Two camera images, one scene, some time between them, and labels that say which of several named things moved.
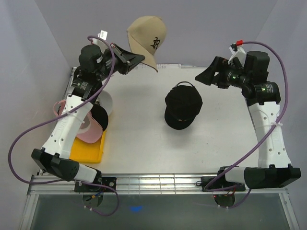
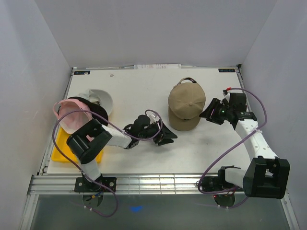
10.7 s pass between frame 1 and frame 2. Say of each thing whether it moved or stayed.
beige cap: moved
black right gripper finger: moved
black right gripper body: moved
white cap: stayed
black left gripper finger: moved
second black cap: stayed
